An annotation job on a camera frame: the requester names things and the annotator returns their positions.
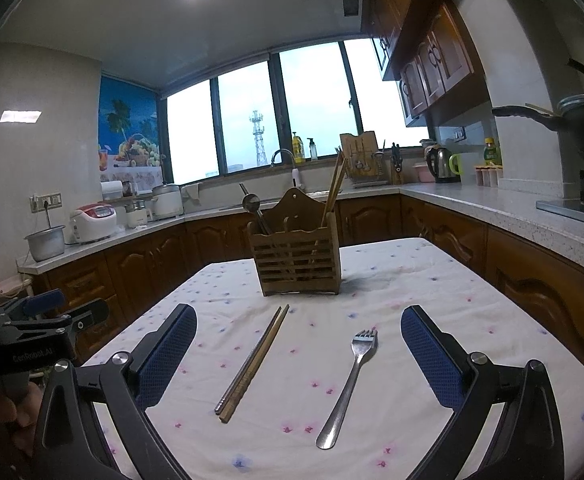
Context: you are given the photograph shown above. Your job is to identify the white kitchen countertop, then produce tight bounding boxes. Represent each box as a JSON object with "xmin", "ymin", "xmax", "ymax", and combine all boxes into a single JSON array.
[{"xmin": 19, "ymin": 182, "xmax": 584, "ymax": 277}]

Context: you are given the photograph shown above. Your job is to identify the metal fork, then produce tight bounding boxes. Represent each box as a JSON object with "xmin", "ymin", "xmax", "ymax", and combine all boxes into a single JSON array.
[{"xmin": 315, "ymin": 328, "xmax": 379, "ymax": 450}]

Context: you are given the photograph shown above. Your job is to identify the kitchen window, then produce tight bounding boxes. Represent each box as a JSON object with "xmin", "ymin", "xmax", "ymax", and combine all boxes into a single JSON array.
[{"xmin": 164, "ymin": 37, "xmax": 431, "ymax": 186}]

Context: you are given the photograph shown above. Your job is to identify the wall socket strip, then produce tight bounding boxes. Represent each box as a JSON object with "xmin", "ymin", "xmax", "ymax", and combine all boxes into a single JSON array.
[{"xmin": 29, "ymin": 192, "xmax": 63, "ymax": 213}]

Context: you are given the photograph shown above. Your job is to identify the fruit wall poster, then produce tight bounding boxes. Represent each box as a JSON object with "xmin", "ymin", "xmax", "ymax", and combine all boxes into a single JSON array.
[{"xmin": 97, "ymin": 75, "xmax": 166, "ymax": 184}]

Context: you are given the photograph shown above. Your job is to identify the red and white rice cooker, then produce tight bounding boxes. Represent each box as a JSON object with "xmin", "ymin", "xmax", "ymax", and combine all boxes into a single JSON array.
[{"xmin": 69, "ymin": 202, "xmax": 118, "ymax": 245}]

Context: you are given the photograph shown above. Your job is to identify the tall white rice cooker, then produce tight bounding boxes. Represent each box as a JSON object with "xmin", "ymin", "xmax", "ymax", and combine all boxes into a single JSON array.
[{"xmin": 150, "ymin": 182, "xmax": 183, "ymax": 220}]

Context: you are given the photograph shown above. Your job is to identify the black stove top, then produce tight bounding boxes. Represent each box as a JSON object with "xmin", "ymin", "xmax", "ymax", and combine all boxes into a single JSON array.
[{"xmin": 535, "ymin": 169, "xmax": 584, "ymax": 224}]

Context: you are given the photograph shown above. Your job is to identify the wooden chopstick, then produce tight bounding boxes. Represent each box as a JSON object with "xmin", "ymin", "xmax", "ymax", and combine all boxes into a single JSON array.
[
  {"xmin": 320, "ymin": 146, "xmax": 343, "ymax": 226},
  {"xmin": 322, "ymin": 152, "xmax": 348, "ymax": 229},
  {"xmin": 215, "ymin": 305, "xmax": 284, "ymax": 414},
  {"xmin": 219, "ymin": 303, "xmax": 291, "ymax": 424}
]

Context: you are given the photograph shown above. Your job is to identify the metal inner pot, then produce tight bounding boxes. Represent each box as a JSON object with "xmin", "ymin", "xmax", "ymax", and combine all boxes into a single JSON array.
[{"xmin": 24, "ymin": 224, "xmax": 67, "ymax": 263}]

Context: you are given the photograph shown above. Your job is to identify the wooden base cabinets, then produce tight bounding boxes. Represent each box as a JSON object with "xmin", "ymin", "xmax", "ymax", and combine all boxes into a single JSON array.
[{"xmin": 19, "ymin": 192, "xmax": 584, "ymax": 393}]

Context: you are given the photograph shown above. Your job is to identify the green cup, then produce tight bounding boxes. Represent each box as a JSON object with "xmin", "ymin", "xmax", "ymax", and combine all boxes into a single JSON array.
[{"xmin": 448, "ymin": 152, "xmax": 476, "ymax": 177}]

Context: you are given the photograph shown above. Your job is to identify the wooden utensil holder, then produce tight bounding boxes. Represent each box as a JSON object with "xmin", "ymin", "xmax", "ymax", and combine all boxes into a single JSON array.
[{"xmin": 246, "ymin": 187, "xmax": 343, "ymax": 297}]

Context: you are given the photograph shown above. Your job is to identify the metal spoon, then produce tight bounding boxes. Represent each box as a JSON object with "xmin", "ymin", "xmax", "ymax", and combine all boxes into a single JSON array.
[{"xmin": 239, "ymin": 183, "xmax": 273, "ymax": 235}]

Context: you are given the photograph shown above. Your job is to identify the small white electric jug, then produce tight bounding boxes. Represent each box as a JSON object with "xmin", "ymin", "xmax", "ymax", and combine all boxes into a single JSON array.
[{"xmin": 124, "ymin": 199, "xmax": 154, "ymax": 229}]

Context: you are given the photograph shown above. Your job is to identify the curved steel faucet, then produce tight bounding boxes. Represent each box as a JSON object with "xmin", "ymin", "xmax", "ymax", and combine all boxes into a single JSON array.
[{"xmin": 270, "ymin": 148, "xmax": 301, "ymax": 191}]

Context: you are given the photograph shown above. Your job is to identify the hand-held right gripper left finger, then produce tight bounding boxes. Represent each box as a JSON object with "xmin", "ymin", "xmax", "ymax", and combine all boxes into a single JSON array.
[{"xmin": 32, "ymin": 302, "xmax": 198, "ymax": 480}]

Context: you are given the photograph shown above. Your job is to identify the floral white tablecloth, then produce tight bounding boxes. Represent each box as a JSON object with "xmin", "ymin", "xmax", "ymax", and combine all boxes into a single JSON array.
[{"xmin": 79, "ymin": 237, "xmax": 584, "ymax": 480}]

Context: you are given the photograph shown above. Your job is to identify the spice jar set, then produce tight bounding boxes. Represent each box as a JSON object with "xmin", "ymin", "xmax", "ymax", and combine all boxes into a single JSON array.
[{"xmin": 475, "ymin": 163, "xmax": 502, "ymax": 189}]

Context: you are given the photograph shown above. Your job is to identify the wooden cutting board rack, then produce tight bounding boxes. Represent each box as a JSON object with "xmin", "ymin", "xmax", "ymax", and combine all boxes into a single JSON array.
[{"xmin": 339, "ymin": 130, "xmax": 391, "ymax": 189}]

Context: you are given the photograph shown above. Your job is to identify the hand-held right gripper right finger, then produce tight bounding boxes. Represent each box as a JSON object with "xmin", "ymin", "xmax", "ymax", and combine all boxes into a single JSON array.
[{"xmin": 400, "ymin": 304, "xmax": 568, "ymax": 480}]

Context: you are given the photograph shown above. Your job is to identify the yellow cooking oil bottle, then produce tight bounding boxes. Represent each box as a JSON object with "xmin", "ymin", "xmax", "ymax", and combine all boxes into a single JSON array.
[{"xmin": 482, "ymin": 137, "xmax": 503, "ymax": 167}]

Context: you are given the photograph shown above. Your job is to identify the person's left hand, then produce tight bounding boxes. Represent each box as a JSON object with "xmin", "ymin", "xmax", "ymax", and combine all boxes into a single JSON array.
[{"xmin": 0, "ymin": 385, "xmax": 44, "ymax": 458}]

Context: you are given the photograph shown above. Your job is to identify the wooden wall cabinet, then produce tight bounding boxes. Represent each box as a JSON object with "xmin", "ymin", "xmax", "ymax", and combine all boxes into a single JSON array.
[
  {"xmin": 398, "ymin": 0, "xmax": 489, "ymax": 129},
  {"xmin": 361, "ymin": 0, "xmax": 474, "ymax": 82}
]

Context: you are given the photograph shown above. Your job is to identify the steel electric kettle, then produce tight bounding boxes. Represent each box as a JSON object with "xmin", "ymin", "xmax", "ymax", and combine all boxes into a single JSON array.
[{"xmin": 425, "ymin": 144, "xmax": 462, "ymax": 185}]

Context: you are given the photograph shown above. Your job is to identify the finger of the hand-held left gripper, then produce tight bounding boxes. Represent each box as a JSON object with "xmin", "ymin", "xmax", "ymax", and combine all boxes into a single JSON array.
[
  {"xmin": 64, "ymin": 298, "xmax": 111, "ymax": 334},
  {"xmin": 6, "ymin": 288, "xmax": 66, "ymax": 323}
]

